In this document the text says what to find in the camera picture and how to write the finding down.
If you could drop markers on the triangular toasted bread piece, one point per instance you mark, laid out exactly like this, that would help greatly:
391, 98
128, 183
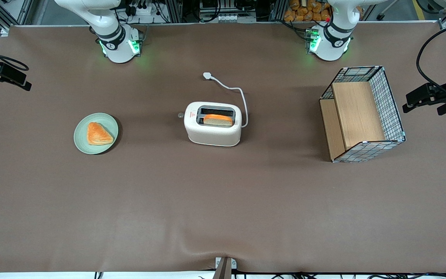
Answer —
98, 135

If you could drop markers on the bread slice with orange crust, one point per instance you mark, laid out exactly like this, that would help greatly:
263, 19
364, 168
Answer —
218, 120

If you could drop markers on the white power strip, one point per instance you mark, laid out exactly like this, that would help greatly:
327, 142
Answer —
145, 9

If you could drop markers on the wooden step shelf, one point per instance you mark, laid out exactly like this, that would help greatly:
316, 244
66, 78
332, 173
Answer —
358, 112

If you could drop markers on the brown table cloth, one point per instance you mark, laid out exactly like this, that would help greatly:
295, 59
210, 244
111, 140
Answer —
223, 201

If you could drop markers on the bag of orange buns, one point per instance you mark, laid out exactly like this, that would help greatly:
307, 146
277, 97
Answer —
304, 11

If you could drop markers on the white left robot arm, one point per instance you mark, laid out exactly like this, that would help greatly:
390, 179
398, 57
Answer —
329, 48

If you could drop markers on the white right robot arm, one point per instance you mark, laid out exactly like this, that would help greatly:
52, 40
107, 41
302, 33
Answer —
118, 50

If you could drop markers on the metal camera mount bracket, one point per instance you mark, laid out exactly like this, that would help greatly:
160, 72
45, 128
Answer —
225, 268

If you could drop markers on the pale green round plate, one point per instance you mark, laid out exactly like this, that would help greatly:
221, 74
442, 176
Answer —
81, 139

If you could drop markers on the white two-slot toaster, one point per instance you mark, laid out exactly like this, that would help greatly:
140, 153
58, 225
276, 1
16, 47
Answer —
213, 135

